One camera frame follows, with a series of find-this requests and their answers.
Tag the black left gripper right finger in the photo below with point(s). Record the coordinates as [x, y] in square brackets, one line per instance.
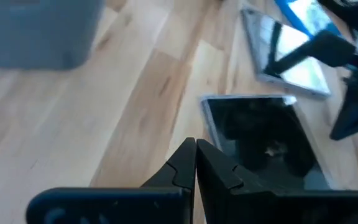
[228, 202]

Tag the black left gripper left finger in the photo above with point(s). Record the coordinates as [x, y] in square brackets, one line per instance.
[154, 205]

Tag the clear CD jewel case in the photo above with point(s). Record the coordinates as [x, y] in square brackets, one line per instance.
[309, 77]

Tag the blue Blu-ray case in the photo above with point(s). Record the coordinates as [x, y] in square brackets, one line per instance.
[309, 15]

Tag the black-tray CD jewel case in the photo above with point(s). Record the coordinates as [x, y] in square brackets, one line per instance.
[244, 124]

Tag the grey translucent plastic bin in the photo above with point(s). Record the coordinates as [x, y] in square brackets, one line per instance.
[36, 31]

